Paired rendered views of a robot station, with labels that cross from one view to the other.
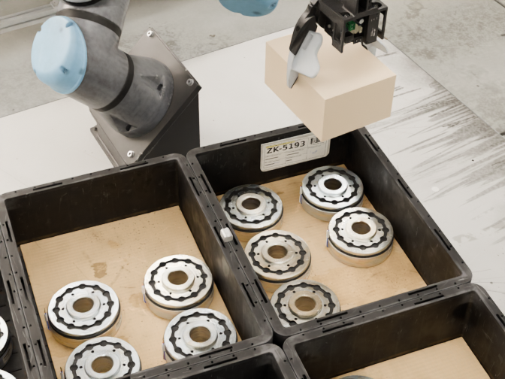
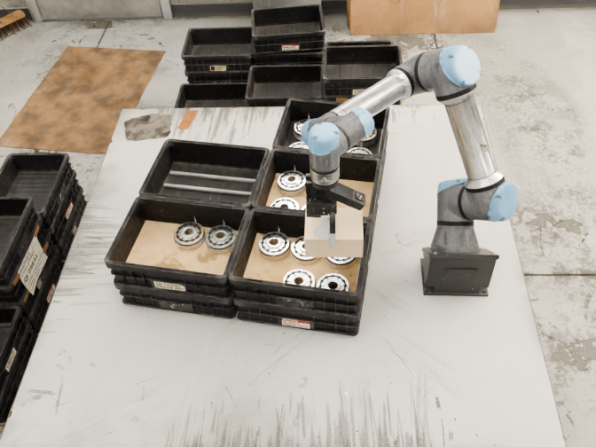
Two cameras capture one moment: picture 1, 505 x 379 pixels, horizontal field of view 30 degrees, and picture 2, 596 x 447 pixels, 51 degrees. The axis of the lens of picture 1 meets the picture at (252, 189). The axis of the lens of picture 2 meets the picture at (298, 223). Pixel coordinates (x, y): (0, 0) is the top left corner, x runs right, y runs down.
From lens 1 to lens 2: 213 cm
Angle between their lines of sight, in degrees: 78
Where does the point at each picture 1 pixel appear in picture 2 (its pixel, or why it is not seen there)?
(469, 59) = not seen: outside the picture
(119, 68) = (443, 214)
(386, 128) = (412, 402)
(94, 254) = not seen: hidden behind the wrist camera
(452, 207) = (327, 392)
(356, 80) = (310, 223)
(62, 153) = not seen: hidden behind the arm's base
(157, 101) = (435, 242)
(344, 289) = (278, 269)
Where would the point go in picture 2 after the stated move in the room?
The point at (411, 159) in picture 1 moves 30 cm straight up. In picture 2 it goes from (377, 397) to (382, 343)
